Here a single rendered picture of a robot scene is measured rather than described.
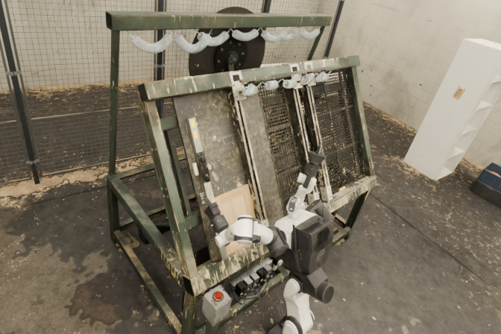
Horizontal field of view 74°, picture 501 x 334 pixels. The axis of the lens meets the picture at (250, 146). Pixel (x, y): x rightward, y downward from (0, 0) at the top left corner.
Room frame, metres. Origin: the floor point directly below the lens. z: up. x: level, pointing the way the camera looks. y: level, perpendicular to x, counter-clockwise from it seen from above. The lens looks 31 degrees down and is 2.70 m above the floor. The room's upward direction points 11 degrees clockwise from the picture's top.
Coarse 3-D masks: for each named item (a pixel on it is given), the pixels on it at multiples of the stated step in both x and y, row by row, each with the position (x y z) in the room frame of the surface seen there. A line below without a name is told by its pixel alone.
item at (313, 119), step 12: (312, 72) 2.70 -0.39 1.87; (324, 72) 2.61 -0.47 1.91; (312, 84) 2.65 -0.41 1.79; (312, 96) 2.65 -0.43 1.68; (312, 108) 2.61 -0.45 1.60; (312, 120) 2.54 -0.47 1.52; (312, 132) 2.52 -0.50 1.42; (312, 144) 2.49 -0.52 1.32; (324, 168) 2.41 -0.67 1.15; (324, 180) 2.34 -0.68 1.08; (324, 192) 2.31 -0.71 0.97
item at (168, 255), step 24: (144, 168) 2.39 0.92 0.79; (288, 168) 2.96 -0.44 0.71; (120, 192) 2.02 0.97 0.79; (144, 216) 1.82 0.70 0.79; (336, 216) 2.97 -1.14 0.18; (120, 240) 2.06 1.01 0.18; (144, 240) 1.71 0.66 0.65; (336, 240) 2.61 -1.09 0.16; (168, 264) 1.46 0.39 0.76; (264, 288) 1.85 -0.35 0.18; (168, 312) 1.48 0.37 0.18; (192, 312) 1.27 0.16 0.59; (240, 312) 1.63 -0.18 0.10
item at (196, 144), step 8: (192, 128) 1.80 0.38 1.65; (192, 136) 1.77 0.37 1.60; (192, 144) 1.77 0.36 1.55; (200, 144) 1.78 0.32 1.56; (200, 168) 1.70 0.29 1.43; (200, 176) 1.69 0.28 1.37; (208, 184) 1.68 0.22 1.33; (208, 192) 1.65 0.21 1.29; (216, 248) 1.51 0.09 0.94; (224, 248) 1.52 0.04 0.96; (224, 256) 1.49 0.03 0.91
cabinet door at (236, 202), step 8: (232, 192) 1.78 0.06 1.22; (240, 192) 1.82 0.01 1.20; (248, 192) 1.86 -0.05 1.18; (216, 200) 1.68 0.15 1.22; (224, 200) 1.71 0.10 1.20; (232, 200) 1.75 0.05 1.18; (240, 200) 1.79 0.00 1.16; (248, 200) 1.83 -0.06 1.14; (224, 208) 1.68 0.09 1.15; (232, 208) 1.72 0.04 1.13; (240, 208) 1.76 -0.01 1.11; (248, 208) 1.80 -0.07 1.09; (224, 216) 1.65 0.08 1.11; (232, 216) 1.69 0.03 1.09; (232, 248) 1.57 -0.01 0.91
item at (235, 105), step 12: (240, 72) 2.18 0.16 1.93; (240, 84) 2.13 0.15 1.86; (252, 84) 2.06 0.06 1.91; (228, 96) 2.13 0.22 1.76; (240, 96) 2.09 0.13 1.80; (240, 108) 2.09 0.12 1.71; (240, 120) 2.04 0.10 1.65; (240, 132) 2.01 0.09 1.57; (240, 144) 1.99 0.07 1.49; (252, 156) 1.97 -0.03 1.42; (252, 168) 1.94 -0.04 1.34; (252, 180) 1.87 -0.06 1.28; (252, 192) 1.85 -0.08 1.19; (264, 216) 1.80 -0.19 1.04
